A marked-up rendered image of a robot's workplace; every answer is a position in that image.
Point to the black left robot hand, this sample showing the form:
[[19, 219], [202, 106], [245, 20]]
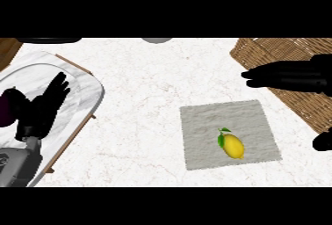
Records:
[[43, 111]]

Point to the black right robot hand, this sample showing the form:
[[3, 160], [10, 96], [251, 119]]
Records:
[[294, 76]]

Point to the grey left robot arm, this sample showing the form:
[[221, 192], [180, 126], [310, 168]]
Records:
[[16, 167]]

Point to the brown wicker basket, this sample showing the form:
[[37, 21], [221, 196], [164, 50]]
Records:
[[267, 51]]

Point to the grey woven placemat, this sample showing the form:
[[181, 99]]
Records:
[[206, 123]]

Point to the yellow lemon with green leaves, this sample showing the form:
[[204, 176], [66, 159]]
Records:
[[233, 147]]

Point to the dark purple eggplant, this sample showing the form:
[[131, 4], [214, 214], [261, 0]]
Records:
[[4, 114]]

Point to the brown wooden panel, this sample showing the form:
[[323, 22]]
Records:
[[6, 49]]

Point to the black rounded object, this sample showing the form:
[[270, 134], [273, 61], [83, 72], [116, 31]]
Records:
[[47, 39]]

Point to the grey rounded object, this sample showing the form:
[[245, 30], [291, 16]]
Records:
[[156, 39]]

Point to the white marble tray wooden frame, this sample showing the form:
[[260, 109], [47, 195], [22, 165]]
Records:
[[81, 88]]

